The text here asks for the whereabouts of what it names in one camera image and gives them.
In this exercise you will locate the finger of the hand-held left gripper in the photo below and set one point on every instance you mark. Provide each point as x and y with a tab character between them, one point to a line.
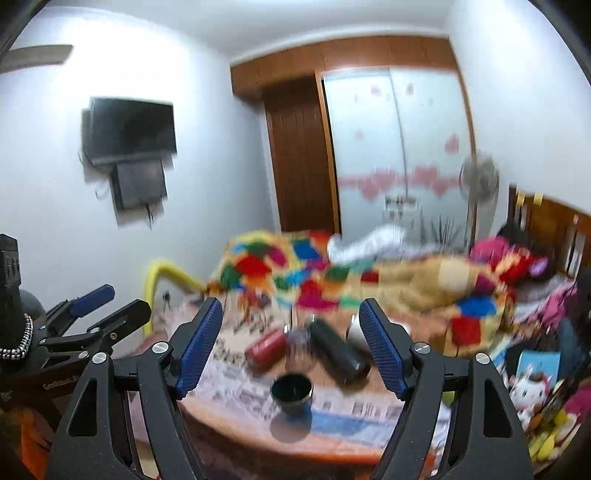
94	297
122	316

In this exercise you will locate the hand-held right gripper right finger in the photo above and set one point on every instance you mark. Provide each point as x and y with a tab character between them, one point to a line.
384	353

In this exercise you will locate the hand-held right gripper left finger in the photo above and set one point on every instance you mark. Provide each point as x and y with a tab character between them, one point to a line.
199	348

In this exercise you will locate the dark cup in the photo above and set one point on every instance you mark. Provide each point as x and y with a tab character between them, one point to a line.
291	392

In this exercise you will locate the white cup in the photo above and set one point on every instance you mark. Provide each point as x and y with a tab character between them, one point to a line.
354	334

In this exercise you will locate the black bottle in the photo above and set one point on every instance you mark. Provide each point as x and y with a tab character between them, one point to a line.
334	353

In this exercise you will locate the orange cloth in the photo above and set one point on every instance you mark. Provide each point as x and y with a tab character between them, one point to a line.
27	434

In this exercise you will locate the newspaper sheets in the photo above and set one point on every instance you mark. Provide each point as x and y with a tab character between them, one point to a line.
240	397

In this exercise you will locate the yellow foam tube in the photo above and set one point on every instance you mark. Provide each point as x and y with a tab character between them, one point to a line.
171	274

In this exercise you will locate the red bottle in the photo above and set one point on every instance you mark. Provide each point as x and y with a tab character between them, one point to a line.
265	351

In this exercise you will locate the colourful patchwork blanket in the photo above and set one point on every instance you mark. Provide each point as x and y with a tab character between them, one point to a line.
415	281

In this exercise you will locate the clear glass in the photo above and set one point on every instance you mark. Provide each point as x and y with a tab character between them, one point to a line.
300	348

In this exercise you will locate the round wooden table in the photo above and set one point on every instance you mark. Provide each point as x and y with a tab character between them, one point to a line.
240	438

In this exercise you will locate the white pillow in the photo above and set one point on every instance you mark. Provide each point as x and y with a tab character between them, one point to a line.
364	244

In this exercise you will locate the black box under television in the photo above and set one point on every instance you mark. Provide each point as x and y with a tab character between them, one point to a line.
138	184

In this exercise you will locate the pink plush toy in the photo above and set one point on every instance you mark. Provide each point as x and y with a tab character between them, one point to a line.
494	247

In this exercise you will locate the white cat plush toy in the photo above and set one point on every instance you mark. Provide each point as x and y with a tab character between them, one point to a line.
531	397

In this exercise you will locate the pink cloth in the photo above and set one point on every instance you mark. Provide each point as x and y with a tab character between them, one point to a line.
551	302

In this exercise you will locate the yellow plush toy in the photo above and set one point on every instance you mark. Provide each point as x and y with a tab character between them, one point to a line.
551	438

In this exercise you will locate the standing fan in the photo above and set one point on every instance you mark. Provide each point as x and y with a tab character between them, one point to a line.
479	177

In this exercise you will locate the wooden headboard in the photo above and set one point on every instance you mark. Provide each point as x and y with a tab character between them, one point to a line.
549	226

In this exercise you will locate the wooden wardrobe with frosted doors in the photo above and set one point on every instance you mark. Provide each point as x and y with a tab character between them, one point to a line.
295	152

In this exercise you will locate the ceiling fan blade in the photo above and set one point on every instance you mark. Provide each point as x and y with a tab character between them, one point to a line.
32	57

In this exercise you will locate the black wall television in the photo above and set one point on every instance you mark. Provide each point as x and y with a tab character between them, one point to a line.
131	127

